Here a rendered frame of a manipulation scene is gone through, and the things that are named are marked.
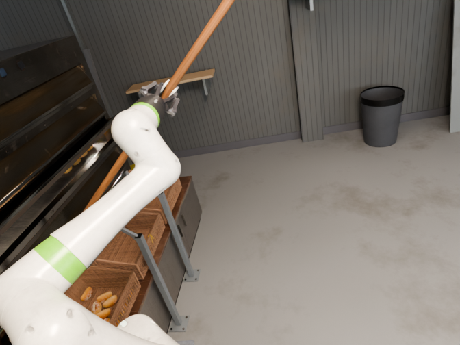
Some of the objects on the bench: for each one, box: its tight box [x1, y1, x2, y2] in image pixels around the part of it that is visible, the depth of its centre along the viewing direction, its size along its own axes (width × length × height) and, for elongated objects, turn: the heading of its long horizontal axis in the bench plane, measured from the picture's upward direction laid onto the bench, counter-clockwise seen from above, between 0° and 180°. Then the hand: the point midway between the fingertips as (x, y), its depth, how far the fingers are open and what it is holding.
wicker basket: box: [88, 211, 166, 281], centre depth 250 cm, size 49×56×28 cm
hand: (169, 89), depth 115 cm, fingers closed on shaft, 3 cm apart
